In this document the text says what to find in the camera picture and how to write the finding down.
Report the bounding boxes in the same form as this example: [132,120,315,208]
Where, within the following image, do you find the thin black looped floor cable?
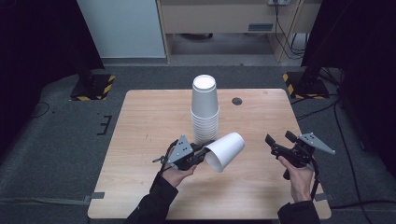
[25,101,51,121]

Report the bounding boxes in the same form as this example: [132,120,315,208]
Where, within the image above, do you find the person's left hand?
[161,162,198,189]

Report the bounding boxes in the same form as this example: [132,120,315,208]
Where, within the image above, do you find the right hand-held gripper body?
[270,133,336,170]

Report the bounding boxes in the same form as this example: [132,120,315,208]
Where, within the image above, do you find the right hand-held gripper black cable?
[308,157,321,202]

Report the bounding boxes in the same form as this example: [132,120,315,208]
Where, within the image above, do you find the left hand-held gripper black cable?
[151,139,179,174]

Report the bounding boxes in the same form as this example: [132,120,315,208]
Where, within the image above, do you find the stack of white paper cups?
[190,74,220,146]

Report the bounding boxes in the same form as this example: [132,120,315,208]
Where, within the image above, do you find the white panel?
[77,0,166,59]

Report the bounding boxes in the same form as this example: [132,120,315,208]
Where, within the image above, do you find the person's right hand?
[277,155,316,203]

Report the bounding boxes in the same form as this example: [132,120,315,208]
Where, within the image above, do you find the beige wooden desk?
[156,0,321,63]

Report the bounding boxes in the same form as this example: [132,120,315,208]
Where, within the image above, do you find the black curtain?
[0,0,106,157]
[300,0,396,171]

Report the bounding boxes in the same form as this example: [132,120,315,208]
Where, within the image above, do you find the short black floor cable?
[290,92,340,121]

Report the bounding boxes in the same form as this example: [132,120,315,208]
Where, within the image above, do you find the hanging black cables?
[273,0,307,61]

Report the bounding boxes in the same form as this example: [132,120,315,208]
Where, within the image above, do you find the single white paper cup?
[204,132,247,174]

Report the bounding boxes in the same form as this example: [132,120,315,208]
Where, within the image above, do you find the grey label on desk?
[247,22,275,33]

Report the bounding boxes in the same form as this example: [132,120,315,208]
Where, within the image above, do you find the black tape floor mark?
[96,115,113,136]

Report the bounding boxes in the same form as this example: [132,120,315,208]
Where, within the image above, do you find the black stand base striped edge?
[69,74,116,102]
[282,71,331,101]

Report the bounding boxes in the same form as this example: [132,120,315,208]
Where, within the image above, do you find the hand-held gripper black cable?
[151,139,179,174]
[308,157,321,202]

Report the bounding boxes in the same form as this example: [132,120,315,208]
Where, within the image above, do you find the grey tape strip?
[83,191,106,203]
[313,192,335,203]

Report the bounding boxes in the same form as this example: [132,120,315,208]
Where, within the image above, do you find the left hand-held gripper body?
[166,134,206,172]

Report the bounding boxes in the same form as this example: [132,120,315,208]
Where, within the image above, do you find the long black floor cable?
[330,99,396,224]

